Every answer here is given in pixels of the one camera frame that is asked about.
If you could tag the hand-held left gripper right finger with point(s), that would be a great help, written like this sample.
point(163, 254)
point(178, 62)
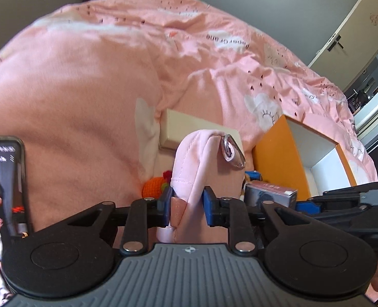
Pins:
point(208, 209)

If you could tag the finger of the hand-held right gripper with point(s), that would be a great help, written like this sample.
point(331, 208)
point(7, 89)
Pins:
point(352, 192)
point(307, 206)

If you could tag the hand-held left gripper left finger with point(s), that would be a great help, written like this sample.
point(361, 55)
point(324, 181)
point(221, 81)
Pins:
point(167, 206)

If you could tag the pink fabric pouch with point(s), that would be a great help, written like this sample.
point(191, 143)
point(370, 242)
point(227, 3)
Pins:
point(192, 166)

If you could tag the orange cardboard box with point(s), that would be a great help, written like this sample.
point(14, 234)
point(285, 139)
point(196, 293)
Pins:
point(277, 160)

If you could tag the orange crochet toy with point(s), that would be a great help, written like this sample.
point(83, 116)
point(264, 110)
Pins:
point(152, 187)

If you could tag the small pink grey carton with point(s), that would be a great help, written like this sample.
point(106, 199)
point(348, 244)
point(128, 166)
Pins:
point(269, 193)

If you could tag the beige rectangular box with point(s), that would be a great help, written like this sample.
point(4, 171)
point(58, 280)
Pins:
point(182, 128)

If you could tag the pink printed blanket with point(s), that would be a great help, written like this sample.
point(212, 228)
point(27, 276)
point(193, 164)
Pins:
point(90, 80)

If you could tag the cream door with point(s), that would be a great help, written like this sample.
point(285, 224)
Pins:
point(358, 28)

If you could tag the black smartphone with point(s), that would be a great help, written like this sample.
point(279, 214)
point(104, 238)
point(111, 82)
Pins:
point(3, 185)

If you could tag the white sliding door frame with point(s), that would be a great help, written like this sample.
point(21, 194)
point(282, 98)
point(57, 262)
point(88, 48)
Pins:
point(376, 121)

